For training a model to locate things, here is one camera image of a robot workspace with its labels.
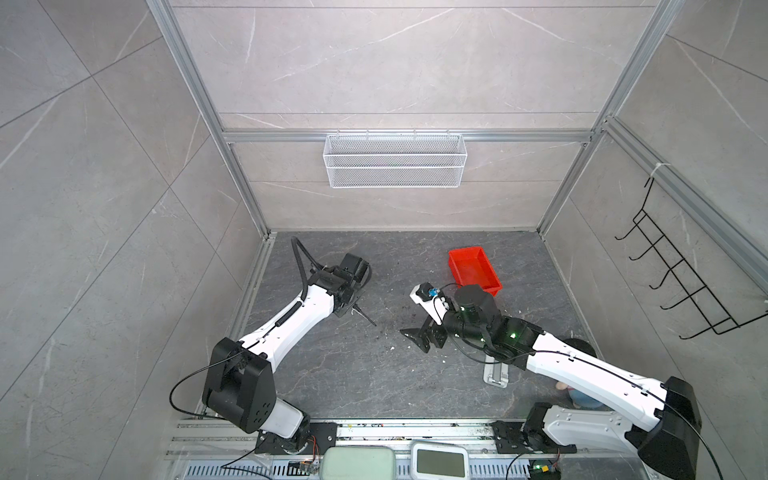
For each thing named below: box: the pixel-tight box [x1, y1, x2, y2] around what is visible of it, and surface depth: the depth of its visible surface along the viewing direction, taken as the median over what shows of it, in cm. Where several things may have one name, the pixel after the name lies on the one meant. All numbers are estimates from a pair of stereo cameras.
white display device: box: [410, 441, 470, 480], surface depth 69 cm
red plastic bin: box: [448, 246, 503, 297], surface depth 106 cm
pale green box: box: [319, 446, 396, 480], surface depth 69 cm
